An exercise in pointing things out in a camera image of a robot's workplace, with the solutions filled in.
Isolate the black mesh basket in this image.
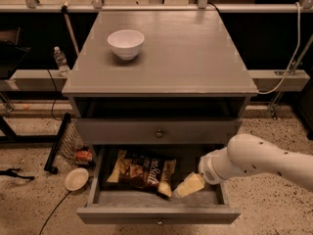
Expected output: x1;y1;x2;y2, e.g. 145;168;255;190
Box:
58;120;93;165

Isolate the black clamp on floor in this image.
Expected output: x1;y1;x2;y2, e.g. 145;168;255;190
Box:
0;168;34;180

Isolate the orange can on floor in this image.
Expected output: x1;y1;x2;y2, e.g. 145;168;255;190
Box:
74;151;92;162

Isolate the black cable on floor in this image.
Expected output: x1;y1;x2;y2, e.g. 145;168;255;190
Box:
38;190;72;235

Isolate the white cable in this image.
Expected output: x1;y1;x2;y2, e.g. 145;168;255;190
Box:
256;2;302;95

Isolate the grey wooden drawer cabinet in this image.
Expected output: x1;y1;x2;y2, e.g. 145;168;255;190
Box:
62;9;259;159

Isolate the white ceramic bowl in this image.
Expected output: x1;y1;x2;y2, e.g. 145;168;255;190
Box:
107;29;145;60

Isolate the beige plate on floor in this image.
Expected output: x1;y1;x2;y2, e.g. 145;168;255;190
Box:
65;167;89;191

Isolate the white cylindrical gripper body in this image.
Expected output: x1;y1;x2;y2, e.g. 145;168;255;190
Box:
198;152;228;185

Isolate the brown chip bag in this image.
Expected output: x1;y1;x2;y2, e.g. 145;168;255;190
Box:
107;150;176;197

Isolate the yellow soft gripper finger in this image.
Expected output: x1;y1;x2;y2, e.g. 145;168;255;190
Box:
173;172;205;198

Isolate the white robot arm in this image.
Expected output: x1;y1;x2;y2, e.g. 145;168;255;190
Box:
174;134;313;198

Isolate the clear plastic water bottle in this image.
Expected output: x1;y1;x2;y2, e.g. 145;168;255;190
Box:
54;46;70;77

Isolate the brass top drawer knob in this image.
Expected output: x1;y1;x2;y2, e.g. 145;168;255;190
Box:
156;129;164;138

